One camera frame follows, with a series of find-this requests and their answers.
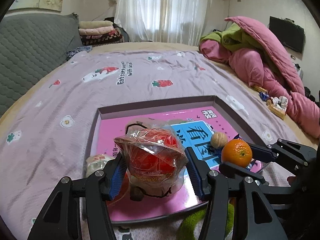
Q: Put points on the grey quilted headboard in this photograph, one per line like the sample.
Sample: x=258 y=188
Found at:
x=33 y=45

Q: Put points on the white sheer curtain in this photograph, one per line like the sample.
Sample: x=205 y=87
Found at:
x=167 y=21

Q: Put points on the orange tangerine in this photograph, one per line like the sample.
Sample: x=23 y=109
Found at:
x=236 y=153

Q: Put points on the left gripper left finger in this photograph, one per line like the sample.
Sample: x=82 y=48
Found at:
x=59 y=218

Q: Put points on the small blue candy wrapper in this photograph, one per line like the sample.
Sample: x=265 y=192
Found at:
x=264 y=96

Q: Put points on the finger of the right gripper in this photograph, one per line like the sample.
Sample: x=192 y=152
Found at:
x=262 y=153
x=236 y=174

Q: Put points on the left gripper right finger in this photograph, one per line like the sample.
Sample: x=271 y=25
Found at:
x=254 y=216

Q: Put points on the red white snack bag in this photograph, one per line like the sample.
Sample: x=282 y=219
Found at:
x=96 y=162
x=152 y=157

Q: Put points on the yellow wafer snack packet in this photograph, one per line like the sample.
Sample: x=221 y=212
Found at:
x=275 y=110

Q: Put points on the green blanket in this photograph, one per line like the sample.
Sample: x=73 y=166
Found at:
x=233 y=39

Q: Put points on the walnut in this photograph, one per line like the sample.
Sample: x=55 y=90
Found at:
x=218 y=140

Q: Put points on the strawberry print purple bedsheet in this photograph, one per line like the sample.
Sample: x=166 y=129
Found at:
x=47 y=138

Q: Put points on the stack of folded blankets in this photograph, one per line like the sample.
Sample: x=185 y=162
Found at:
x=99 y=33

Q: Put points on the pink and blue book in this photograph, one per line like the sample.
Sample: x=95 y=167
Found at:
x=162 y=154

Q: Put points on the floral white scrunchie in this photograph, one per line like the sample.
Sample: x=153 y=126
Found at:
x=280 y=103

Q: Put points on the pink quilt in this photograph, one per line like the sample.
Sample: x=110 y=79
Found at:
x=270 y=69

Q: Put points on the black wall television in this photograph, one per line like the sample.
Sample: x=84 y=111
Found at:
x=289 y=34

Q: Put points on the grey shallow cardboard box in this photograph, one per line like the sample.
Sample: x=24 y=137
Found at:
x=165 y=154

